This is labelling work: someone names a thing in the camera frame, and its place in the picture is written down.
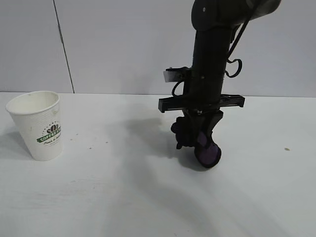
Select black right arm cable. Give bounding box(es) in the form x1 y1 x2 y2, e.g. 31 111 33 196
224 14 252 79

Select white paper coffee cup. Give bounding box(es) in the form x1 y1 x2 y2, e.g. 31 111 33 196
6 90 64 161

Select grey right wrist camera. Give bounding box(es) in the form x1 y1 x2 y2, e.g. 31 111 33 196
162 67 192 83

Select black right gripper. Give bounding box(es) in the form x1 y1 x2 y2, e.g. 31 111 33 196
157 59 245 149

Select black right camera cable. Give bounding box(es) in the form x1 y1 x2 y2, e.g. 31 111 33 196
171 80 186 97

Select black and purple cloth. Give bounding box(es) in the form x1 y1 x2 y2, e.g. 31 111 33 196
170 116 222 170

